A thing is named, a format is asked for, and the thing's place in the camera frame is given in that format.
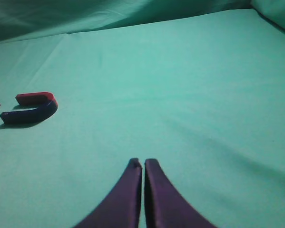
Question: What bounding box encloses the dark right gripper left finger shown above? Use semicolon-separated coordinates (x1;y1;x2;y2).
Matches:
75;158;142;228

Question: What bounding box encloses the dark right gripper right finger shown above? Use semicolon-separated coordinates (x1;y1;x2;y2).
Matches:
144;159;215;228

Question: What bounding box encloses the green table cloth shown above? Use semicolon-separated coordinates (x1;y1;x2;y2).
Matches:
0;9;285;228

